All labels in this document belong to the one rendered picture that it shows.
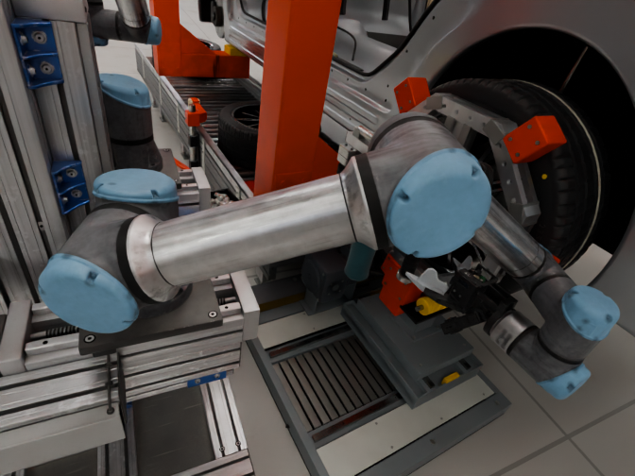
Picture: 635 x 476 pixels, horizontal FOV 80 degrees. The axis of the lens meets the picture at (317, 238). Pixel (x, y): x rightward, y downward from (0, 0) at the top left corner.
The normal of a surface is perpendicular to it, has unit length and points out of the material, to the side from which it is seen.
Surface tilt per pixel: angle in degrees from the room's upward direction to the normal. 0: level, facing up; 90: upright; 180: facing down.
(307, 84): 90
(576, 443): 0
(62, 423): 0
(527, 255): 72
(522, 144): 90
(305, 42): 90
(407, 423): 0
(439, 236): 87
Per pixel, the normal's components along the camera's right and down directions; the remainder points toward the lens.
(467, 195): 0.16, 0.56
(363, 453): 0.16, -0.80
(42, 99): 0.40, 0.59
